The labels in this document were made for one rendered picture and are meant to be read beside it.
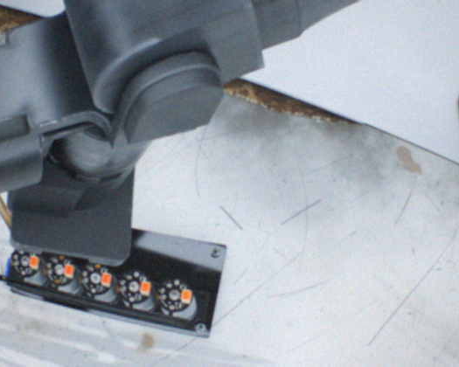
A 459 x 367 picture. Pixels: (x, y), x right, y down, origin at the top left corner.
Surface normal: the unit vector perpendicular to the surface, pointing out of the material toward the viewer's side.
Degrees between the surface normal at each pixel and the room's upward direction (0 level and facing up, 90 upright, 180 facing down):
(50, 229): 20
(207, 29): 90
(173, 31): 3
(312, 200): 0
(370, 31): 0
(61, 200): 90
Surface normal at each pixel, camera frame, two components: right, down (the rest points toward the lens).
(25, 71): 0.25, -0.40
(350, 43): -0.04, -0.31
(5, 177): 0.42, 0.72
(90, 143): -0.24, 0.90
